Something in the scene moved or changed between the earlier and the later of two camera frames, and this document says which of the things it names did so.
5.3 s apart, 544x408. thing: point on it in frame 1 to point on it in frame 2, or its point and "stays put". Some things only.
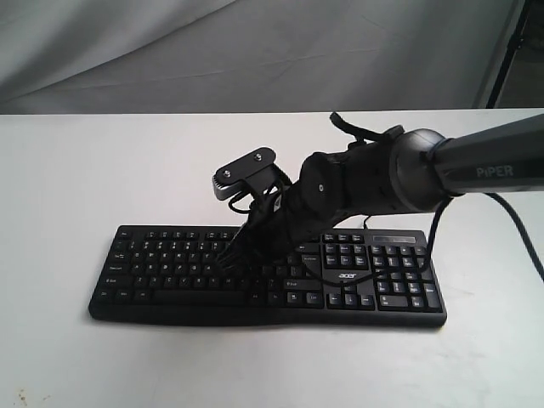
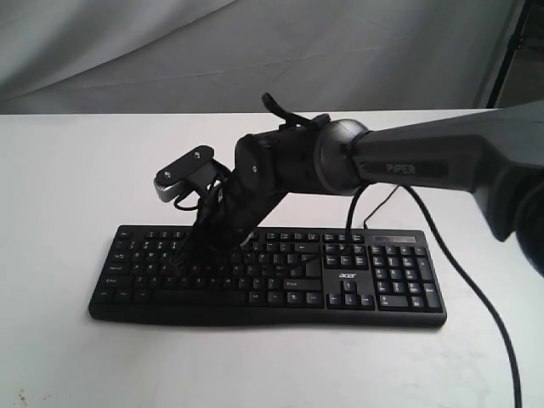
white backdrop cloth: [232, 56] stays put
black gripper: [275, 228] to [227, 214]
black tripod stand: [514, 43] stays put
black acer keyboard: [366, 277] stays put
